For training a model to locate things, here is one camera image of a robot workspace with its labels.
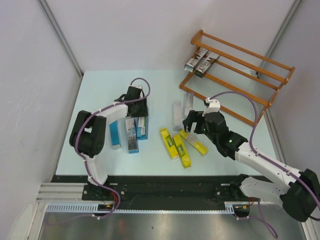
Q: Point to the orange wooden shelf rack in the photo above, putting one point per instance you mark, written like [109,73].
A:
[238,69]

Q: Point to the yellow Curaprox box middle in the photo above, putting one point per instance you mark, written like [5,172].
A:
[182,151]

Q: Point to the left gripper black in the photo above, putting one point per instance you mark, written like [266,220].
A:
[143,101]

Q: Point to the lilac Protefix toothpaste box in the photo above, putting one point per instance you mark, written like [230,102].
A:
[188,103]

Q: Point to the white blue R&O box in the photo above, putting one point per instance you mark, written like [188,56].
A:
[131,134]

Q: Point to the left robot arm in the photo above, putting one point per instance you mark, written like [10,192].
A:
[89,130]

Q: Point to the yellow Curaprox box left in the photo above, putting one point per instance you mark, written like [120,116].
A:
[169,144]

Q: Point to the blue toothpaste box with barcode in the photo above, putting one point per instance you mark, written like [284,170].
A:
[142,122]

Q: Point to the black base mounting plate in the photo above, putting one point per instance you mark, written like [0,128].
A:
[169,193]

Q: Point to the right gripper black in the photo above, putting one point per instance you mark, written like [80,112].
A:
[194,116]

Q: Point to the aluminium frame rail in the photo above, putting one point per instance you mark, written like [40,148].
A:
[60,193]

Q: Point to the white slotted cable duct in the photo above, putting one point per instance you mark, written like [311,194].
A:
[96,208]

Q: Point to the yellow curaprox box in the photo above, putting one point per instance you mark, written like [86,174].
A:
[169,144]
[197,145]
[182,151]

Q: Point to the silver black R&O charcoal box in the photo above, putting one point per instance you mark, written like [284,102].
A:
[194,61]

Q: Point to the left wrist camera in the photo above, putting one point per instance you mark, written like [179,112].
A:
[137,88]

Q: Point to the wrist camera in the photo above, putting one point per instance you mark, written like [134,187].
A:
[137,88]
[212,106]

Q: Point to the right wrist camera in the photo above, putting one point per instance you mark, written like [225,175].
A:
[212,106]

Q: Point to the yellow Curaprox box right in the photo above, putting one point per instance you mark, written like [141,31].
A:
[197,145]

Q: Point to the blue toothpaste box far left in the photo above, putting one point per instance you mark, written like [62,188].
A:
[114,134]

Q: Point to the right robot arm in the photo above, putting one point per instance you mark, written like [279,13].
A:
[296,191]

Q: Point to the lilac text-side toothpaste box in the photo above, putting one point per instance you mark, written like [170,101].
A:
[177,116]

